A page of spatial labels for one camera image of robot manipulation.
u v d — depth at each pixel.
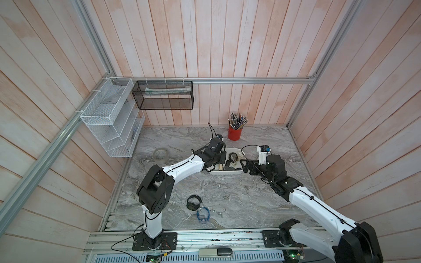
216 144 0.69
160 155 1.04
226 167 0.96
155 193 0.48
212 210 0.82
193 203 0.85
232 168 0.97
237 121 1.03
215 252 0.67
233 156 1.01
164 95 1.04
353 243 0.39
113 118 0.67
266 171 0.67
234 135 1.12
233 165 0.98
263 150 0.71
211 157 0.69
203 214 0.82
